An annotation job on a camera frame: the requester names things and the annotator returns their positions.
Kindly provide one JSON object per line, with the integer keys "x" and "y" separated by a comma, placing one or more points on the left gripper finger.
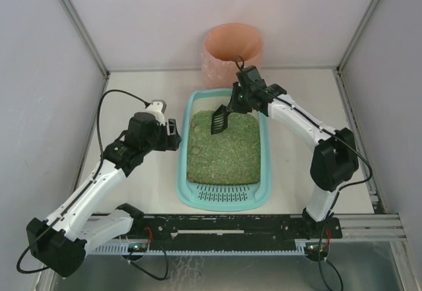
{"x": 173, "y": 142}
{"x": 172, "y": 126}

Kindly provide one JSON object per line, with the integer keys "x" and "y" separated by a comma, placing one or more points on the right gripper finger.
{"x": 234, "y": 105}
{"x": 243, "y": 106}

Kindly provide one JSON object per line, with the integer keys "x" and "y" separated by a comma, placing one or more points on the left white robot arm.
{"x": 63, "y": 239}

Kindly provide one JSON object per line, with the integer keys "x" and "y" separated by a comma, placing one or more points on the pink lined trash bin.
{"x": 221, "y": 47}

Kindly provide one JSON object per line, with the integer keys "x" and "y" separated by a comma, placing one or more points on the teal plastic litter box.
{"x": 222, "y": 198}

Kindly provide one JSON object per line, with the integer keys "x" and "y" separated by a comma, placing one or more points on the white slotted cable duct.
{"x": 126, "y": 249}

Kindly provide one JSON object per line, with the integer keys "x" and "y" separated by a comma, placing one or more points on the green cat litter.
{"x": 228, "y": 158}

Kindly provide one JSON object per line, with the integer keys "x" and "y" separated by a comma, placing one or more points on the black litter scoop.
{"x": 219, "y": 121}

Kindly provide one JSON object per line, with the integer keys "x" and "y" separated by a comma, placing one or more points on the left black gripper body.
{"x": 170, "y": 136}

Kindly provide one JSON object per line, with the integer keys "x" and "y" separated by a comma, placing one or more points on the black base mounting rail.
{"x": 230, "y": 231}

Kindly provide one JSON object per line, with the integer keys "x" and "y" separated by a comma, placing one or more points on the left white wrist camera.
{"x": 157, "y": 109}

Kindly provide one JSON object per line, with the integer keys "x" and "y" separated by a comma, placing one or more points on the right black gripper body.
{"x": 235, "y": 101}

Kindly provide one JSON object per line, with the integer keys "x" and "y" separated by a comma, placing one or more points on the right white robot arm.
{"x": 334, "y": 160}

